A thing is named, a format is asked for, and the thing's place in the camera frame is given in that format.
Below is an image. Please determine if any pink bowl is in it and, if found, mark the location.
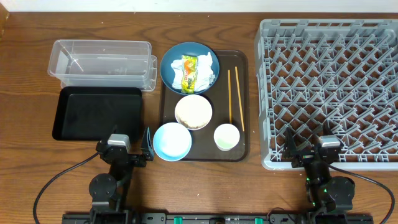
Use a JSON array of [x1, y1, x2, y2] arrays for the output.
[[174, 94, 213, 131]]

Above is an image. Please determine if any white cup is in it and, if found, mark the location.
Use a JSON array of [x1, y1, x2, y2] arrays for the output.
[[213, 124, 240, 151]]

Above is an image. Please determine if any white napkin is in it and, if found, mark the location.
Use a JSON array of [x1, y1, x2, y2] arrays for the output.
[[172, 55, 213, 92]]

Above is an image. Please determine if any dark blue plate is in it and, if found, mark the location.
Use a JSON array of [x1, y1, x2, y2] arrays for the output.
[[160, 42, 220, 95]]

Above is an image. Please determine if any yellow green snack wrapper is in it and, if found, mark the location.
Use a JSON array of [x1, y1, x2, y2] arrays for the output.
[[182, 55, 198, 94]]

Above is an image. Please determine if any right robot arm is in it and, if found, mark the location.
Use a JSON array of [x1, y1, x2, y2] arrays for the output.
[[282, 125, 355, 213]]

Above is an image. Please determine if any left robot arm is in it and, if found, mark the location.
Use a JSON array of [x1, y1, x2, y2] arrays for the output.
[[89, 128, 154, 213]]

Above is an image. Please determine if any grey dishwasher rack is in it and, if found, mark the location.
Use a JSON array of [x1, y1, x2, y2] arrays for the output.
[[254, 19, 397, 171]]

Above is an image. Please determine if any clear plastic waste bin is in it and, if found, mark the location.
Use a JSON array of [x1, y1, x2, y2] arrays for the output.
[[47, 39, 157, 91]]

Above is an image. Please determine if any light blue bowl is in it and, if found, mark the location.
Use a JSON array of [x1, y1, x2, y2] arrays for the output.
[[153, 123, 192, 162]]

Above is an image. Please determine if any black plastic tray bin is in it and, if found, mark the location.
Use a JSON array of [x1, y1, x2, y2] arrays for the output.
[[52, 86, 142, 142]]

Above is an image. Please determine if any dark brown serving tray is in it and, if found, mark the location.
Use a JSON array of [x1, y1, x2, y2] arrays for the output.
[[159, 49, 250, 162]]

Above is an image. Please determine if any right wooden chopstick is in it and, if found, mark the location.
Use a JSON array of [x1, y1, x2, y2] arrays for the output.
[[234, 66, 245, 132]]

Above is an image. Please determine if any wooden chopstick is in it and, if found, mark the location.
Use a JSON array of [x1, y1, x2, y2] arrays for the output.
[[234, 66, 245, 132], [228, 70, 232, 124]]

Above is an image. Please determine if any left wooden chopstick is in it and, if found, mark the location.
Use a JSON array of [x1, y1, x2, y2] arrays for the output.
[[228, 70, 232, 124]]

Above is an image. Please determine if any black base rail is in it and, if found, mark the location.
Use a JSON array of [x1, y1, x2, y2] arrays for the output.
[[61, 212, 374, 224]]

